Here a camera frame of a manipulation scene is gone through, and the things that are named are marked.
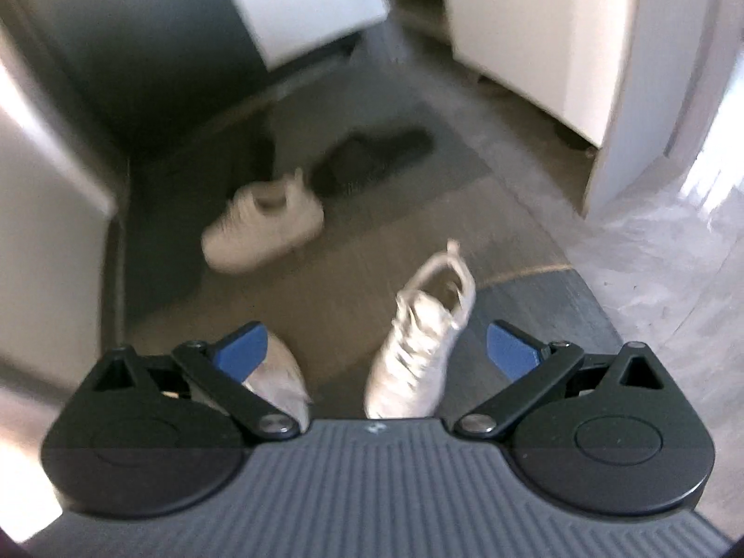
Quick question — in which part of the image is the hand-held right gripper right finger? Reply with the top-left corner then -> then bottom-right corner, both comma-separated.
453,321 -> 667,438

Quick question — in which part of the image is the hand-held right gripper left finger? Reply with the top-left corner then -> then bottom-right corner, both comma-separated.
75,321 -> 301,440

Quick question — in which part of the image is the white sneaker with grey swoosh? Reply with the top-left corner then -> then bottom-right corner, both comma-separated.
239,334 -> 315,428

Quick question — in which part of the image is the plain white lace-up sneaker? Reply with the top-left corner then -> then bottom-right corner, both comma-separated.
364,239 -> 478,419
200,168 -> 326,274

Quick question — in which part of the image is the black slide sandal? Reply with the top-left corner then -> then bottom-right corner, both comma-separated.
254,119 -> 279,184
311,128 -> 436,199

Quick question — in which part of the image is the grey striped floor mat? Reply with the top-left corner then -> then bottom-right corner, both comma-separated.
122,70 -> 573,419

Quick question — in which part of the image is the white cabinet door with sticker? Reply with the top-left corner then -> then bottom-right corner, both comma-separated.
436,0 -> 640,149

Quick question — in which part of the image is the dark entrance door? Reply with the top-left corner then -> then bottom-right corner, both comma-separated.
12,0 -> 274,146

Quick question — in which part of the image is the plain white cabinet door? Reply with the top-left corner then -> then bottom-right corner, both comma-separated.
212,0 -> 390,71

